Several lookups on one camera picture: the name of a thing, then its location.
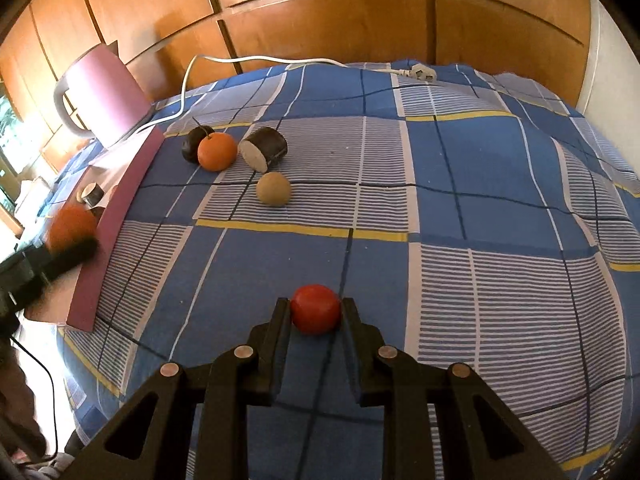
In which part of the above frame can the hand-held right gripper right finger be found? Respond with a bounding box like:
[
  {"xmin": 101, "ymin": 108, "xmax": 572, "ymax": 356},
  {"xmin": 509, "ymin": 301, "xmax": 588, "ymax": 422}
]
[{"xmin": 340, "ymin": 297, "xmax": 568, "ymax": 480}]

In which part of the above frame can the pink electric kettle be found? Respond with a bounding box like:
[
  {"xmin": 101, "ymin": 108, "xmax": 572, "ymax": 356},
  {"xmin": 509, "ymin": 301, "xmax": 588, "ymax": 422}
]
[{"xmin": 54, "ymin": 40, "xmax": 153, "ymax": 148}]

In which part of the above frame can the dark cut vegetable cylinder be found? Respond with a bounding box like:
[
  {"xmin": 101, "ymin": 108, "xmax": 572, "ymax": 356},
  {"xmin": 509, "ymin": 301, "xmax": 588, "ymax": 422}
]
[
  {"xmin": 238, "ymin": 127, "xmax": 288, "ymax": 173},
  {"xmin": 80, "ymin": 182, "xmax": 104, "ymax": 208}
]

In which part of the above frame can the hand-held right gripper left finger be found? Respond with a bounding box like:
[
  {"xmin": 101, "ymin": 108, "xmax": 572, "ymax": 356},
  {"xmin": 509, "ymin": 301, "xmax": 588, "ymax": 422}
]
[{"xmin": 60, "ymin": 297, "xmax": 293, "ymax": 480}]

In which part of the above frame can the black cable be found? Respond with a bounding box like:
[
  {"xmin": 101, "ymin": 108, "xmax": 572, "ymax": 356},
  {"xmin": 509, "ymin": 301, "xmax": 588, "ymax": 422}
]
[{"xmin": 10, "ymin": 335, "xmax": 58, "ymax": 461}]

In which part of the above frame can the silver tissue box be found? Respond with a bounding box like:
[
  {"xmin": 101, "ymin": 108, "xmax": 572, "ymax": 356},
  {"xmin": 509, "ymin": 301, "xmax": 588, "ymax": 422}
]
[{"xmin": 15, "ymin": 176, "xmax": 53, "ymax": 216}]

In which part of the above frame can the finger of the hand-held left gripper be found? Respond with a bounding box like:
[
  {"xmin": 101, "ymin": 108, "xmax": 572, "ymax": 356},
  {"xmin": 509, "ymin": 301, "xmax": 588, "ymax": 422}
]
[{"xmin": 42, "ymin": 238, "xmax": 100, "ymax": 279}]

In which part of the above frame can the red tomato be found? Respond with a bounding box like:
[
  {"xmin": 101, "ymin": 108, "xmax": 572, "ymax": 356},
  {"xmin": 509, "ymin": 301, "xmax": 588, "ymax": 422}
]
[{"xmin": 291, "ymin": 284, "xmax": 343, "ymax": 336}]

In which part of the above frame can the orange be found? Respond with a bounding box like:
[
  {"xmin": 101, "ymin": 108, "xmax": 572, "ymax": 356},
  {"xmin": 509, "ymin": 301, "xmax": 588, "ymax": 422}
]
[
  {"xmin": 197, "ymin": 131, "xmax": 238, "ymax": 172},
  {"xmin": 47, "ymin": 205, "xmax": 98, "ymax": 253}
]

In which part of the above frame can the white power cord with plug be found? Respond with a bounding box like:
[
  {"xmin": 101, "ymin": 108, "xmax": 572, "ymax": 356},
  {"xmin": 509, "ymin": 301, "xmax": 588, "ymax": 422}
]
[{"xmin": 127, "ymin": 54, "xmax": 438, "ymax": 133}]

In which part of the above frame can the small yellow potato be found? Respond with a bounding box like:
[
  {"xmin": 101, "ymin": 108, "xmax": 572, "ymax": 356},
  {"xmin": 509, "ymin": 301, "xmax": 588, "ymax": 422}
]
[{"xmin": 256, "ymin": 171, "xmax": 292, "ymax": 208}]

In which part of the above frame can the person's left forearm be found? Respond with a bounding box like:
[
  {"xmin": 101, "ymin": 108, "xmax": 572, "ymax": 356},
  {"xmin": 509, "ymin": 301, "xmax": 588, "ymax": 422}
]
[{"xmin": 0, "ymin": 335, "xmax": 48, "ymax": 463}]

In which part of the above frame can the wooden glazed door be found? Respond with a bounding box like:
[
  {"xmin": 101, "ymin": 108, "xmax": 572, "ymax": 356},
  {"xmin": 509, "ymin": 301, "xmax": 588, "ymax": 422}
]
[{"xmin": 0, "ymin": 80, "xmax": 23, "ymax": 211}]

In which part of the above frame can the dark round fruit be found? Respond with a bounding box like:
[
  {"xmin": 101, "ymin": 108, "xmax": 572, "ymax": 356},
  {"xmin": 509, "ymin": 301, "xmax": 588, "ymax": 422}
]
[{"xmin": 181, "ymin": 116, "xmax": 213, "ymax": 164}]

